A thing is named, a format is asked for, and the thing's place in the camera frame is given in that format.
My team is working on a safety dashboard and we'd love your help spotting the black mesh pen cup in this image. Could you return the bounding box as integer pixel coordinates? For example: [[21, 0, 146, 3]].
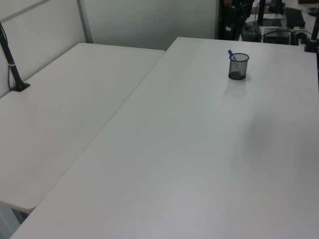
[[228, 52, 250, 81]]

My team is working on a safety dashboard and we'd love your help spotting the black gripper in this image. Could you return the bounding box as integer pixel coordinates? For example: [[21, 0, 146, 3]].
[[225, 6, 237, 40]]

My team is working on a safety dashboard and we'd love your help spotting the black box device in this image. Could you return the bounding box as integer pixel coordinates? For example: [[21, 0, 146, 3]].
[[263, 27, 293, 45]]

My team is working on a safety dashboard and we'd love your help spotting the black monitor stand post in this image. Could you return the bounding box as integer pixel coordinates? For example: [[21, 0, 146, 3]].
[[258, 0, 267, 25]]

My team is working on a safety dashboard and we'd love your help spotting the grey metal partition post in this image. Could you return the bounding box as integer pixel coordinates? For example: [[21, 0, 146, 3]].
[[76, 0, 93, 44]]

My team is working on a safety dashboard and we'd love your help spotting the black keyboard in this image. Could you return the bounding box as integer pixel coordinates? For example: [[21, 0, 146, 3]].
[[285, 6, 305, 28]]

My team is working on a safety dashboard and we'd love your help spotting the white marker with blue cap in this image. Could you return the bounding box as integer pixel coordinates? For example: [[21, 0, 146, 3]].
[[227, 49, 242, 74]]

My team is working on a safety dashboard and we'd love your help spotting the grey equipment box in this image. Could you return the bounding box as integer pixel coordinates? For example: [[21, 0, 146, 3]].
[[243, 21, 262, 42]]

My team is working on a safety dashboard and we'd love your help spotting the black camera stand with clamp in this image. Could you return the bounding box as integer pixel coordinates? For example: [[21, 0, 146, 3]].
[[303, 14, 319, 53], [0, 21, 31, 93]]

